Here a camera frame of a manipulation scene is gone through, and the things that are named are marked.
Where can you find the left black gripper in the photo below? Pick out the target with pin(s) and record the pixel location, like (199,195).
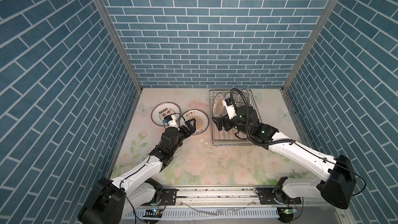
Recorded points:
(192,130)

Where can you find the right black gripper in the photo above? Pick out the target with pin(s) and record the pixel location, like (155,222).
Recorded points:
(219,123)

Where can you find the small plate orange sunburst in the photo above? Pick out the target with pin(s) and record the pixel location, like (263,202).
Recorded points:
(201,120)

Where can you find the large plate green rim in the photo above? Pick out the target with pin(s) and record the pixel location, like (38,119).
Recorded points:
(162,110)

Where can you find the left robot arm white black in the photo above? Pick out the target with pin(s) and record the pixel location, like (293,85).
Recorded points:
(110,199)

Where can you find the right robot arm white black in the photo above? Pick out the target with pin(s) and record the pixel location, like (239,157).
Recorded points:
(335,178)

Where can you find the left green circuit board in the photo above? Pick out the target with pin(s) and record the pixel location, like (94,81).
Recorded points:
(153,213)

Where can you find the green circuit board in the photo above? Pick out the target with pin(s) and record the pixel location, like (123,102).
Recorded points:
(153,213)
(289,211)

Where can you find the right green circuit board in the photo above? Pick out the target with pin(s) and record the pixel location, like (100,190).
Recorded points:
(289,211)

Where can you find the metal wire dish rack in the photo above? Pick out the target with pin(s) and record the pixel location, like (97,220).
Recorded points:
(241,117)

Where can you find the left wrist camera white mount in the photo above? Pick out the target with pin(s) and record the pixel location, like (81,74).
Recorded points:
(170,120)

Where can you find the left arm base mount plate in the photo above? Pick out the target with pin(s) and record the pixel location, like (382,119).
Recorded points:
(168,196)

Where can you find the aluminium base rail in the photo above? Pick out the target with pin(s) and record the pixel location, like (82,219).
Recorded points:
(217,196)

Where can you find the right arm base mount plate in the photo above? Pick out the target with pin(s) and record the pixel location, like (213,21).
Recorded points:
(271,196)

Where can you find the white slotted cable duct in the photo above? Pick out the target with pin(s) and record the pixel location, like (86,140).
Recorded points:
(213,213)

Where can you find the left aluminium corner post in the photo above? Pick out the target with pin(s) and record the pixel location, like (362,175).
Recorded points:
(105,17)

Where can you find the aluminium corner post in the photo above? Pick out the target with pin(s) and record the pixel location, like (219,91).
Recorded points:
(327,11)
(105,17)

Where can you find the right aluminium corner post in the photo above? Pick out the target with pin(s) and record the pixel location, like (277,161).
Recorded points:
(327,11)

